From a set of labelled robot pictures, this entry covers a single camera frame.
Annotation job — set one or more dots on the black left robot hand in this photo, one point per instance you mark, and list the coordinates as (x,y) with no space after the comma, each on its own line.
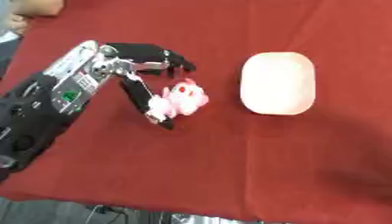
(140,52)

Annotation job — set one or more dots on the pink and white soft toy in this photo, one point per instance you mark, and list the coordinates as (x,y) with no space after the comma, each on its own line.
(184,96)

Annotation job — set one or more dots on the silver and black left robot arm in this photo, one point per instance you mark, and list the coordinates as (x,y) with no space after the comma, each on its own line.
(48,96)

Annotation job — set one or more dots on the tan cardboard box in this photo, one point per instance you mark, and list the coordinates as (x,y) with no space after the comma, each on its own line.
(40,6)

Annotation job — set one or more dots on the person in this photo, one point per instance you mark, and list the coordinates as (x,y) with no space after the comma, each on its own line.
(9,29)

